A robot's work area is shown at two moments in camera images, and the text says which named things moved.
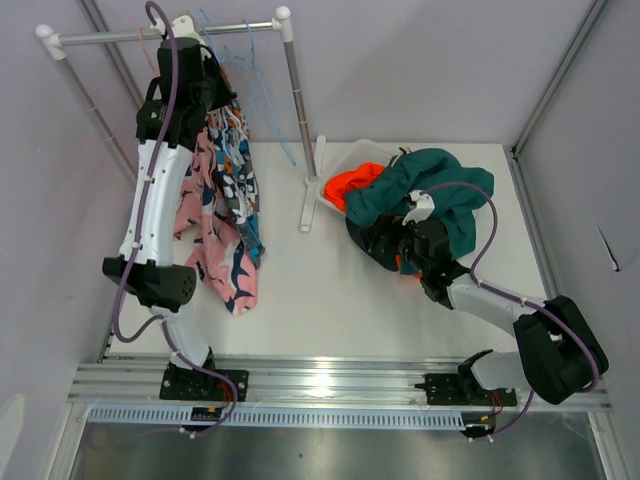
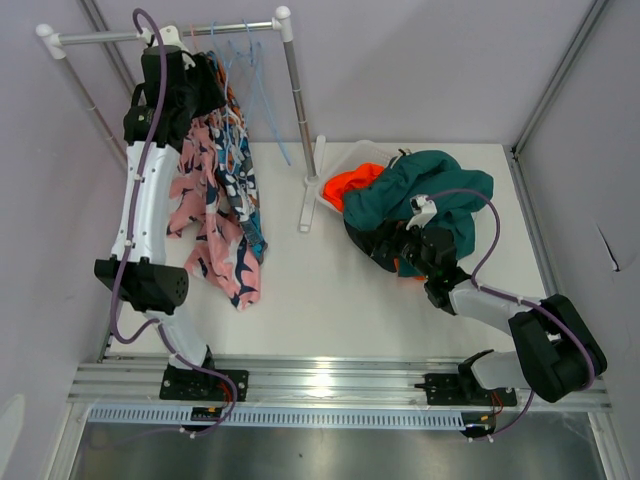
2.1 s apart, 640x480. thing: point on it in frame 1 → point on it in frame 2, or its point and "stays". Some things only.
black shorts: (381, 239) stays
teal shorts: (383, 194) stays
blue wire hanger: (252, 62) → (240, 78)
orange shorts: (339, 184) stays
